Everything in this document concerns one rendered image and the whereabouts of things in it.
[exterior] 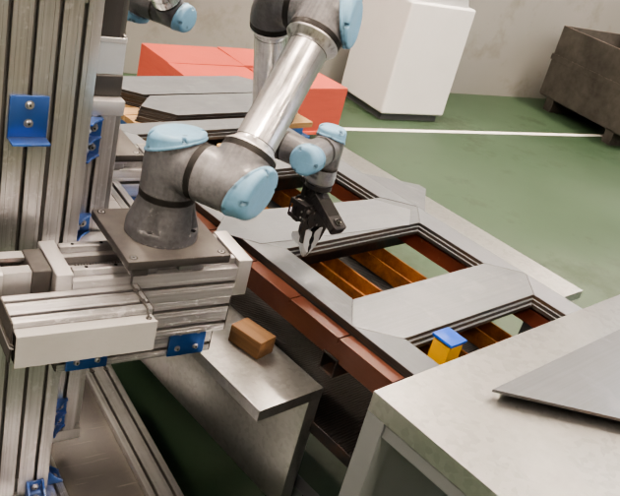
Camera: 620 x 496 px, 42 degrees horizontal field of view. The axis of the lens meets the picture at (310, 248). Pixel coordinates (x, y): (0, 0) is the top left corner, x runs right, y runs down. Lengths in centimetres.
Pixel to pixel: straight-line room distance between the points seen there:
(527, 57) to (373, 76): 238
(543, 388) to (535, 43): 717
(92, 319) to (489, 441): 75
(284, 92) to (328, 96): 374
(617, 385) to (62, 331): 102
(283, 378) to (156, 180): 62
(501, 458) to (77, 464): 133
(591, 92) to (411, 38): 232
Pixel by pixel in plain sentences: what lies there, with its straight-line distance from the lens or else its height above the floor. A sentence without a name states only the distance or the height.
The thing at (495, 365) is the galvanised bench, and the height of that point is 105.
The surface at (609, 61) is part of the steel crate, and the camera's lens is 801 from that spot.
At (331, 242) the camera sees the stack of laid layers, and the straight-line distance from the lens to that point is 230.
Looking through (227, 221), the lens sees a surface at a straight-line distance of 225.
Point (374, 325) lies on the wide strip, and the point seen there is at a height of 85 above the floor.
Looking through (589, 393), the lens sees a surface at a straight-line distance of 156.
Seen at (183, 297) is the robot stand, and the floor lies 91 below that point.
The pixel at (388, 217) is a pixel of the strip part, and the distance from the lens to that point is 254.
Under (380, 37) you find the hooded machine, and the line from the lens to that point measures 652.
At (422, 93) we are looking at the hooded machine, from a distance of 664.
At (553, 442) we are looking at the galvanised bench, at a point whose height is 105.
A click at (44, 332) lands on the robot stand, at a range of 153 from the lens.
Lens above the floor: 183
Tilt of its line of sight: 26 degrees down
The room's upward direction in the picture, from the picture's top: 15 degrees clockwise
